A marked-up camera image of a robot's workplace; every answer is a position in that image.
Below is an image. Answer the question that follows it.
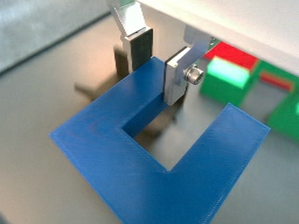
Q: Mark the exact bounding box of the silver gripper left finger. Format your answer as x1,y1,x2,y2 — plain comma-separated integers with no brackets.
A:
107,0,154,71

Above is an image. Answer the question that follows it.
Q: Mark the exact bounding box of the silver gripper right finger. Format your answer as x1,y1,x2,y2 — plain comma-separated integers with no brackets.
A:
163,25,211,105

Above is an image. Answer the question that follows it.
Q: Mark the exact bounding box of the blue U-shaped block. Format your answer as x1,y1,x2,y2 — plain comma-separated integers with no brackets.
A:
51,58,270,224

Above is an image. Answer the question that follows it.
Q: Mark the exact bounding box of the red base fixture block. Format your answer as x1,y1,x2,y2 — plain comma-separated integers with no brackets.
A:
204,42,299,92

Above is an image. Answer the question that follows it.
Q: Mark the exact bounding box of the green arch block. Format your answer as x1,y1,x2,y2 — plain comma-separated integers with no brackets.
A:
200,57,299,142

